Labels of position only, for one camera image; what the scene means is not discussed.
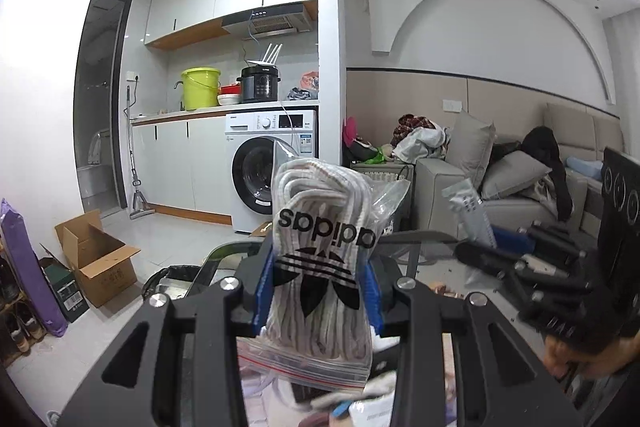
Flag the clear bag of white laces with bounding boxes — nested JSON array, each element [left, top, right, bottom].
[[237, 142, 413, 393]]

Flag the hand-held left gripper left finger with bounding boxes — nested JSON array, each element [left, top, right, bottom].
[[60, 249, 277, 427]]

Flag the light blue pillow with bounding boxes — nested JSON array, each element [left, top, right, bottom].
[[564, 156, 607, 180]]

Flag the open cardboard box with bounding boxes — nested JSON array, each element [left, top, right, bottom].
[[54, 209, 142, 308]]

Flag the pile of clothes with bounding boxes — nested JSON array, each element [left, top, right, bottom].
[[389, 112, 452, 164]]

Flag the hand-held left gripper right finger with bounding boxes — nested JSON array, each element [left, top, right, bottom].
[[365, 256, 583, 427]]

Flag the purple bag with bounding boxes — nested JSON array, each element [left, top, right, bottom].
[[0, 198, 69, 339]]

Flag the grey sofa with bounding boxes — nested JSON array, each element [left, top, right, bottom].
[[414, 101, 627, 244]]

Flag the dark green box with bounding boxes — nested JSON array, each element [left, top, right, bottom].
[[38, 244, 91, 324]]

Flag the small clear plastic packet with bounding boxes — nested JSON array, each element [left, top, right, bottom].
[[442, 183, 497, 249]]

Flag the white washing machine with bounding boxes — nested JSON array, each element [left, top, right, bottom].
[[224, 109, 319, 236]]

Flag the person's right hand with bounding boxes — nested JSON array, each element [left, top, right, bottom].
[[544, 336, 640, 383]]

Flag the mop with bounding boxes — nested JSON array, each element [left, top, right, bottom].
[[123, 87, 151, 221]]

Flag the green plastic bucket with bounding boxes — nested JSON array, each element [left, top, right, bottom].
[[174, 67, 222, 112]]

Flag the white router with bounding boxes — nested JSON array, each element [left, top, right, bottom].
[[245, 42, 285, 68]]

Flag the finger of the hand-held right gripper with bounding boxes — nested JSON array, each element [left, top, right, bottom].
[[455, 242, 597, 308], [492, 221, 588, 259]]

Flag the white lower cabinets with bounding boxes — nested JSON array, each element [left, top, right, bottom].
[[131, 115, 234, 216]]

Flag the laundry basket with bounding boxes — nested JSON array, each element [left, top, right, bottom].
[[350, 161, 417, 235]]

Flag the dark doorway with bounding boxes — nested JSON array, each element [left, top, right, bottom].
[[73, 0, 134, 214]]

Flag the bin with black bag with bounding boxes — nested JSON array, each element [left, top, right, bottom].
[[142, 264, 212, 304]]

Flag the grey pillow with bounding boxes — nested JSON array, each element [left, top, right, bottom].
[[447, 109, 497, 188], [480, 150, 554, 200]]

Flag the black jacket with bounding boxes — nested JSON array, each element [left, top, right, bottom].
[[521, 125, 577, 221]]

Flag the range hood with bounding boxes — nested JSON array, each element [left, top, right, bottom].
[[221, 4, 314, 40]]

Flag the shoes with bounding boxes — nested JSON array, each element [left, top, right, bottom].
[[0, 294, 47, 360]]

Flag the black pressure cooker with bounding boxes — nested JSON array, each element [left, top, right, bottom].
[[236, 65, 282, 104]]

